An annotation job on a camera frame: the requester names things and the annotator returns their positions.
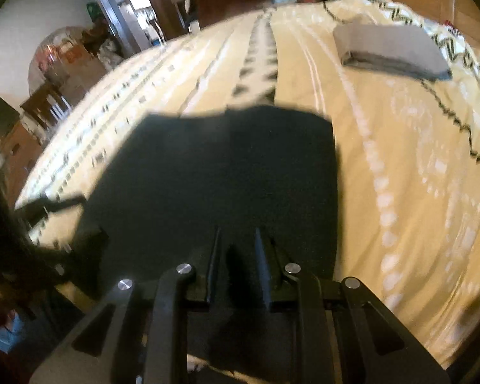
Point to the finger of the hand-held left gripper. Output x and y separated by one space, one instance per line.
52 204
80 260

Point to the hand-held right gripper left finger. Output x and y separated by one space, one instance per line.
214 264

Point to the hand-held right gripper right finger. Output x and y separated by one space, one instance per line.
262 272

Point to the dark blue jeans pants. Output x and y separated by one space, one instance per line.
224 176

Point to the wooden dresser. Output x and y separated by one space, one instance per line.
20 148

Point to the dark wooden chair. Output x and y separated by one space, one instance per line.
44 102

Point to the round mesh cover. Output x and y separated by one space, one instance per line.
44 48

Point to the yellow patterned bed blanket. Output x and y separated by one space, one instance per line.
404 148

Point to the green bag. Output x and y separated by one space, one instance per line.
92 11

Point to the brown wooden wardrobe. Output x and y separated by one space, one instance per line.
164 0

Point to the folded grey cloth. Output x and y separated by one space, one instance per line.
388 44

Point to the small pink cloth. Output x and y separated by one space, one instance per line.
452 26

